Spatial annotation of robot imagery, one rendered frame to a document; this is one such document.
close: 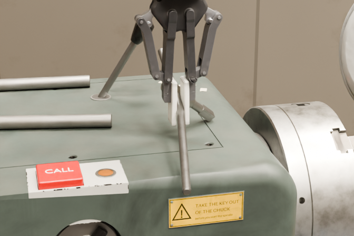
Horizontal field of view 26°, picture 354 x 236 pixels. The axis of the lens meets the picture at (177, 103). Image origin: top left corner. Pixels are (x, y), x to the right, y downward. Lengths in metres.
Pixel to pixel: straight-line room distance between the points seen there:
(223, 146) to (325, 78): 2.57
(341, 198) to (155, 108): 0.34
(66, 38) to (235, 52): 0.78
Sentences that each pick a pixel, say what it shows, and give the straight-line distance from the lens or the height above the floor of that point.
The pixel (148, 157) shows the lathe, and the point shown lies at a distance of 1.12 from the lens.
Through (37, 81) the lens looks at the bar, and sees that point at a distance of 1.41.
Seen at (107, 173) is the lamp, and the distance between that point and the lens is 1.07.
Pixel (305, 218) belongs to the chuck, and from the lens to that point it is 1.28.
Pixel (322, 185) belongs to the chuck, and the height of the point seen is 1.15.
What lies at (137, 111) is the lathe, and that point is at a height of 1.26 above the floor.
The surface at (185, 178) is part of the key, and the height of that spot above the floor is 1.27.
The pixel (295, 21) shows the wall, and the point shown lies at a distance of 3.60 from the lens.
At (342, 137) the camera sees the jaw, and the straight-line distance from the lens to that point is 1.34.
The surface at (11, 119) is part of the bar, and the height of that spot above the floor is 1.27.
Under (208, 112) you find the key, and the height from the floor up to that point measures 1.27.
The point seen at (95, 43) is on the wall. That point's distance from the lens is 3.56.
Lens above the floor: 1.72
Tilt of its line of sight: 20 degrees down
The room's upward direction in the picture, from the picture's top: straight up
